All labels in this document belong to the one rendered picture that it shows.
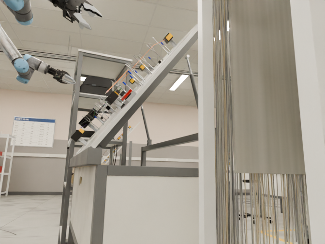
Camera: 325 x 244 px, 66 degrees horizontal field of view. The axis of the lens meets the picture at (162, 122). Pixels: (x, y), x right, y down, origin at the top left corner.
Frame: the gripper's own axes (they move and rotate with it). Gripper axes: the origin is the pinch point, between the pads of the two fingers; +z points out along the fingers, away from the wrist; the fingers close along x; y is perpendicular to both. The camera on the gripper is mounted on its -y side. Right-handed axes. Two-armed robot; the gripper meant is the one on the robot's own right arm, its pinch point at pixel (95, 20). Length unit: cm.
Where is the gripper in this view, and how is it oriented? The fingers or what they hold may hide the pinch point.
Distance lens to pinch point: 121.9
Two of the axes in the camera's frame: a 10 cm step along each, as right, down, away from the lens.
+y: -3.6, 2.4, 9.0
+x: -4.5, 8.0, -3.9
